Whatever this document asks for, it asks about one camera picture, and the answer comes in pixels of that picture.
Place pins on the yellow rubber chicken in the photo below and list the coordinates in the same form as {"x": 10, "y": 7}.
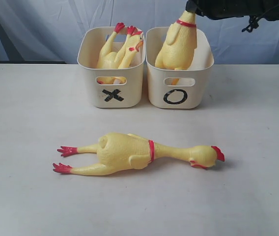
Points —
{"x": 118, "y": 152}
{"x": 108, "y": 59}
{"x": 178, "y": 49}

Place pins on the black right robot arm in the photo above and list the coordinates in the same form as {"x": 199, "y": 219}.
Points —
{"x": 267, "y": 9}

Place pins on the cream bin marked O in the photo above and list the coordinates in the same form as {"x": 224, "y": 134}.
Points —
{"x": 171, "y": 89}

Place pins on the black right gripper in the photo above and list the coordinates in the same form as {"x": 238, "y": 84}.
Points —
{"x": 218, "y": 9}

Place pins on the cream bin marked X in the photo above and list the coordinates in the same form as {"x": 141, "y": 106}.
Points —
{"x": 123, "y": 95}

